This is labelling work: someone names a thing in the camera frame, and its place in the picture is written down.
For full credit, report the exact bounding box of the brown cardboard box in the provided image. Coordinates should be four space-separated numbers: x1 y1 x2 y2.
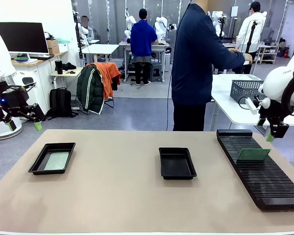
46 39 60 56

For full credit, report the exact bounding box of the white workbench with shelf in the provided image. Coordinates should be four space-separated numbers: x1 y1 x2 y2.
119 41 171 83

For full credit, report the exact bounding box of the black step stool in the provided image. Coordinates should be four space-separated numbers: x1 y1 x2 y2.
149 64 164 82

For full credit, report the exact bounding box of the black ESD tray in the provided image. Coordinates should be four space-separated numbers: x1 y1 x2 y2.
158 147 198 180
28 142 76 176

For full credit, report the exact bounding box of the small white side table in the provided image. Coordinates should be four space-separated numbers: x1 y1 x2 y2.
50 67 84 89

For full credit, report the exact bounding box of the white shelf rack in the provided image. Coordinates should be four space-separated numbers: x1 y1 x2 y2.
258 45 280 65

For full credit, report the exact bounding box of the black cloth bundle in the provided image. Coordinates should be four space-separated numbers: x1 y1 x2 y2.
62 62 77 72

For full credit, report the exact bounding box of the black slotted board rack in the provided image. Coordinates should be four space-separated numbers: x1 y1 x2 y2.
216 129 294 211

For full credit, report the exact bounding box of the black computer monitor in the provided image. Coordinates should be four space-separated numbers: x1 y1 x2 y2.
0 22 50 55

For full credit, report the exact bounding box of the flat white box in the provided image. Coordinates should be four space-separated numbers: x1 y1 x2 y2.
235 74 262 81

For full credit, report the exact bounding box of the person in navy jacket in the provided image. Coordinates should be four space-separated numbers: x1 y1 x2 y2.
171 0 253 132

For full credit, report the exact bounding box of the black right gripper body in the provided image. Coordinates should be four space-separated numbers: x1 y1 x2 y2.
266 99 285 126

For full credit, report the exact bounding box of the thin black hanging cable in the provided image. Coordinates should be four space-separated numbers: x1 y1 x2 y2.
166 73 173 132

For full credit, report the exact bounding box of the white desk wooden top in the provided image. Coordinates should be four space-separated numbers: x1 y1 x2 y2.
11 50 70 116

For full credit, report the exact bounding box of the person in blue hoodie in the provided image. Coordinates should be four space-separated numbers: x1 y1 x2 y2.
130 8 158 87

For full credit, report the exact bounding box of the person in white jacket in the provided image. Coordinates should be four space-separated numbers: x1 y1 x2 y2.
235 1 267 75

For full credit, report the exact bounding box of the person's right forearm navy sleeve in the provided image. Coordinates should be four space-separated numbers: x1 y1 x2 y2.
219 48 247 70

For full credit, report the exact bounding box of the black tumbler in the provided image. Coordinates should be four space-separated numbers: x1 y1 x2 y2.
54 60 64 75

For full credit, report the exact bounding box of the black metal chair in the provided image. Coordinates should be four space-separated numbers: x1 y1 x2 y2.
103 96 115 109

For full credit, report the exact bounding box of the large white table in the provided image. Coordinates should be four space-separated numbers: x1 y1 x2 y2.
210 74 294 132

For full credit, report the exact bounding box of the black keyboard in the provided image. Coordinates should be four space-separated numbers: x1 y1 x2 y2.
29 54 55 61

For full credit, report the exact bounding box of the seated person in grey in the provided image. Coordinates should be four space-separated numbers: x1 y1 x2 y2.
78 15 95 43

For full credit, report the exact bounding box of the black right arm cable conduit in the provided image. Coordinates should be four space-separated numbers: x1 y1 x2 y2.
280 68 294 117

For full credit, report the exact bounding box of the grey mesh basket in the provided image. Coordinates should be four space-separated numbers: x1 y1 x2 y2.
230 79 265 105

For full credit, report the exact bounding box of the black backpack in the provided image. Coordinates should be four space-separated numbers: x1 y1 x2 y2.
47 87 79 120

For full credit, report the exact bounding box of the white background table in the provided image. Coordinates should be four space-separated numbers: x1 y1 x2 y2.
80 44 120 67

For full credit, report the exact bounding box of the dark green striped jacket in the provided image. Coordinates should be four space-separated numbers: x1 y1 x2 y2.
76 64 105 116

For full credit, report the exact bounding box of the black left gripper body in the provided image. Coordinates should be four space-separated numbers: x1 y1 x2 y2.
0 90 30 116

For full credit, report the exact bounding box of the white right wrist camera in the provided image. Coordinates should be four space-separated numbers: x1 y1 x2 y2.
245 97 259 116

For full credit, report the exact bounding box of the black tripod stand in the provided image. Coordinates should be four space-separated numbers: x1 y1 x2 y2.
245 21 258 54

